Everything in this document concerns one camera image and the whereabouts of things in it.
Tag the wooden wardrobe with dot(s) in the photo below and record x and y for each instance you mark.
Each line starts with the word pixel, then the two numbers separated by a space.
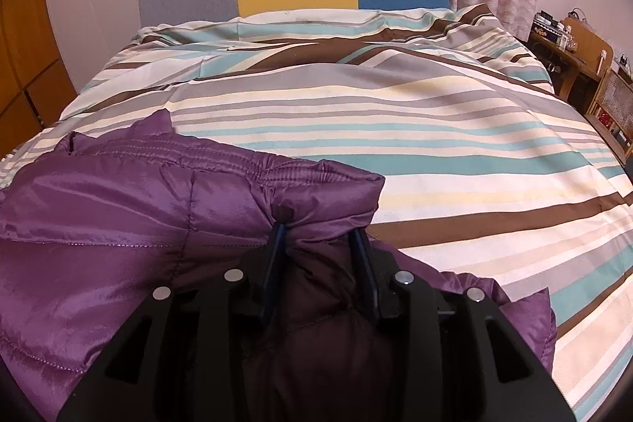
pixel 29 56

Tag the wooden bedside table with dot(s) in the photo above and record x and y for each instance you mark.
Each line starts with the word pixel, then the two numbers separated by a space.
pixel 573 56

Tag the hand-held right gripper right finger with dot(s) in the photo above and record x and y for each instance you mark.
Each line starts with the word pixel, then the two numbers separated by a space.
pixel 365 264

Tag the striped duvet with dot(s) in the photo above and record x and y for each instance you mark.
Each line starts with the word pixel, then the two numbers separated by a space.
pixel 420 130

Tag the purple down jacket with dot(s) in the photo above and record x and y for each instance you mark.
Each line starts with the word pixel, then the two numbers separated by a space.
pixel 123 224

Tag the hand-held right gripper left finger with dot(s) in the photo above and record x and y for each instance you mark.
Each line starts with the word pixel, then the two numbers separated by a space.
pixel 273 254

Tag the clutter on desk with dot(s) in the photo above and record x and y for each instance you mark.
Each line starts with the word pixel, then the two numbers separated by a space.
pixel 549 26

